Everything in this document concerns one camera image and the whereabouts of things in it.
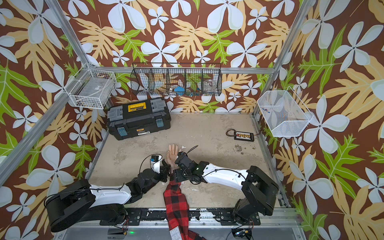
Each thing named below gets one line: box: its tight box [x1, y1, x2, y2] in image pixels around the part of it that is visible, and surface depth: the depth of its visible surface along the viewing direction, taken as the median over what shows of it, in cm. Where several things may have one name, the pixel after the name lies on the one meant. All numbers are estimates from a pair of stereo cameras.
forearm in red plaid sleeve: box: [163, 172, 206, 240], surface depth 75 cm
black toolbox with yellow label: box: [107, 97, 172, 141], surface depth 100 cm
